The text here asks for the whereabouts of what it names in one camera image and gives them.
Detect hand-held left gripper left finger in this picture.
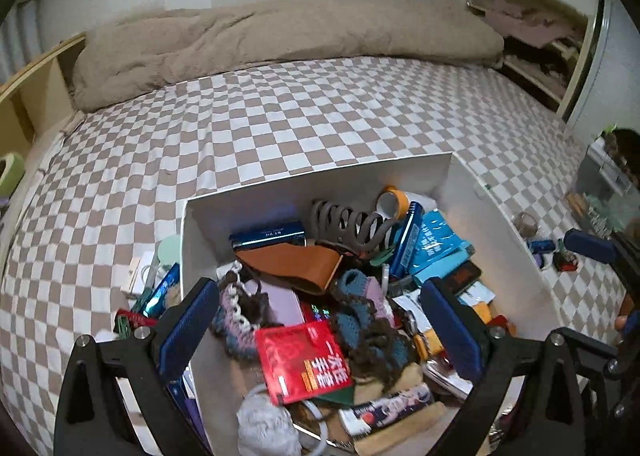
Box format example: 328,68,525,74
54,278,222,456

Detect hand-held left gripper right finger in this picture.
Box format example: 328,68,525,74
419,277,589,456

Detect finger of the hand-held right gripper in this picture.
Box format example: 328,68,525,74
567,328,640,417
565,230,640,287

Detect white cardboard box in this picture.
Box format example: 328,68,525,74
181,151,561,456

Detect purple crochet scrunchie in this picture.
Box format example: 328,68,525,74
210,271,286,362

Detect small glass jar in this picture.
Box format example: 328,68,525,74
515,211,538,239

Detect clear plastic storage bin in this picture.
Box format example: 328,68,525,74
565,136,640,237

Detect mint green round lid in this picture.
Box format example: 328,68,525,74
157,236,183,277

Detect teal crochet scrunchie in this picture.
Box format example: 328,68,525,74
330,268,416,382

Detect blue packet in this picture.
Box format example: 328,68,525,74
407,208,473,277

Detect white printed lighter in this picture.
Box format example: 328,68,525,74
340,383,436,437

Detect dark leopard print cloth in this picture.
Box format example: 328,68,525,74
602,128,640,182

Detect red packet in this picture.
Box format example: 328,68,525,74
254,320,353,406

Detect brown leather pouch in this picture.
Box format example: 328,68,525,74
235,243,343,297

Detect dark blue flat box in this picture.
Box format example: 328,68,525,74
230,222,306,252

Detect orange tape roll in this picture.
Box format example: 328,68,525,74
375,186,426,217

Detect grey hair claw clip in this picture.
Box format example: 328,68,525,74
310,198,401,257

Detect wooden closet shelf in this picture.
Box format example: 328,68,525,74
467,0,606,122

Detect white louvered door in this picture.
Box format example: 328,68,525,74
557,0,640,137

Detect dark clothes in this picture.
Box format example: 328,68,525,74
502,43,571,87

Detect checkered bedsheet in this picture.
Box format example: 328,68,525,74
0,56,640,456

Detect pink clothes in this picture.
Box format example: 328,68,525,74
482,1,586,49

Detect wooden bedside shelf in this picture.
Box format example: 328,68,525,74
0,33,86,157

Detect beige duvet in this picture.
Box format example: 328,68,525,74
72,0,505,112

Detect pale blue curtain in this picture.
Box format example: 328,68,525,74
0,0,43,82

